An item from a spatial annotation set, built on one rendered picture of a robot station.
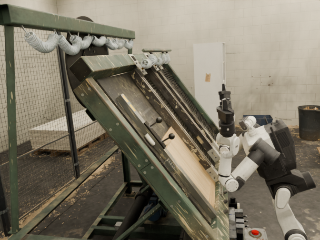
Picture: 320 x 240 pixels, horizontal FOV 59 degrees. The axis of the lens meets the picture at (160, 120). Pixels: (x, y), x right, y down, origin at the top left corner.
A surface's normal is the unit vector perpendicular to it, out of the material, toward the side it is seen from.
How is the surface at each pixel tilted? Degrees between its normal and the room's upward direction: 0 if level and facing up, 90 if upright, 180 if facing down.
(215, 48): 90
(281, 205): 90
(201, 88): 90
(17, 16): 90
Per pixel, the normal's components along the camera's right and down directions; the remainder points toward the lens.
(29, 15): 0.98, -0.01
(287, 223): -0.21, 0.23
